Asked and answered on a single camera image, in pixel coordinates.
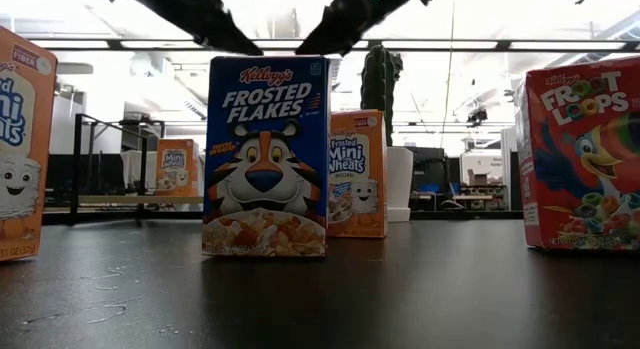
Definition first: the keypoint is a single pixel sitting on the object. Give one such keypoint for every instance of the black overhead frame beam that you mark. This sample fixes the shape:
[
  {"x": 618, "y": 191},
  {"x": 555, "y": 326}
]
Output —
[{"x": 500, "y": 45}]

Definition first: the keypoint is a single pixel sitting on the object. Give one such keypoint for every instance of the background desk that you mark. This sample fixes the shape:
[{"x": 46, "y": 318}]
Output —
[{"x": 475, "y": 197}]

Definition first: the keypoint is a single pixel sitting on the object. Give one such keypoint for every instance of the black monitor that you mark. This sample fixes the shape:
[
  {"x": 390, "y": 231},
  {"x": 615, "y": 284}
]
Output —
[{"x": 427, "y": 164}]

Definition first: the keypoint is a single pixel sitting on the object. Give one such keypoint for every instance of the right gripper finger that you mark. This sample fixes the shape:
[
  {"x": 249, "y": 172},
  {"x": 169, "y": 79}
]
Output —
[{"x": 330, "y": 41}]

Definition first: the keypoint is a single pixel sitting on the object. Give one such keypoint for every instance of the orange Mini Wheats cereal box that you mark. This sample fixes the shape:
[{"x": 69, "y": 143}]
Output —
[
  {"x": 176, "y": 167},
  {"x": 25, "y": 139},
  {"x": 357, "y": 189}
]

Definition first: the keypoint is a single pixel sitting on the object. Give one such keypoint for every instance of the black ceiling spotlight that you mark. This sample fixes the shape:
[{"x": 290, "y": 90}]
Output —
[{"x": 477, "y": 115}]

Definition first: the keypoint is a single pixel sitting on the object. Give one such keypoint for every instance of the white pillar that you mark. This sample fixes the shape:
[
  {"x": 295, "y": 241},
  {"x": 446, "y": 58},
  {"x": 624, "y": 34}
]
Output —
[{"x": 507, "y": 164}]

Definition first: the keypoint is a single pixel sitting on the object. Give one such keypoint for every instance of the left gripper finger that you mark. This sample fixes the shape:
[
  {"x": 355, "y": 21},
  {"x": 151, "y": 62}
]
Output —
[{"x": 230, "y": 39}]

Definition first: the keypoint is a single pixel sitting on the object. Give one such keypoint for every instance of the blue Frosted Flakes cereal box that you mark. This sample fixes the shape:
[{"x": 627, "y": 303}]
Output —
[{"x": 265, "y": 164}]

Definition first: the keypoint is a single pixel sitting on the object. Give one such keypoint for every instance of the wooden shelf with black frame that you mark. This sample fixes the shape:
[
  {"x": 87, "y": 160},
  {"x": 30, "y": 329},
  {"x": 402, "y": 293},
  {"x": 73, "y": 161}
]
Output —
[{"x": 125, "y": 200}]

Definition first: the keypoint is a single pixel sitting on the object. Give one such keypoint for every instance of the black low cabinet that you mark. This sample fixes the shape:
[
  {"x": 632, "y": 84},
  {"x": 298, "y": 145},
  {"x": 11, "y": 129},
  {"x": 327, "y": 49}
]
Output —
[{"x": 100, "y": 174}]

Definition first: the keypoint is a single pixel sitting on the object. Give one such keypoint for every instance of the red Froot Loops cereal box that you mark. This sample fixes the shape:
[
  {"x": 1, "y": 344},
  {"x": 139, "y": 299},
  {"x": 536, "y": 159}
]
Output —
[{"x": 580, "y": 164}]

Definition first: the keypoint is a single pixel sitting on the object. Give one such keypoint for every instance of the cardboard box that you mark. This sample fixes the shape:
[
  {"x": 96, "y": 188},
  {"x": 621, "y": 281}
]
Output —
[{"x": 479, "y": 179}]

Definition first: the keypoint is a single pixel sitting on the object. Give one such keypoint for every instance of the green cactus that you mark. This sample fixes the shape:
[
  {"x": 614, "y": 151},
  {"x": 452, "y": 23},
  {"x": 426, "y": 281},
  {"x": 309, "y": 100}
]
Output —
[{"x": 377, "y": 89}]

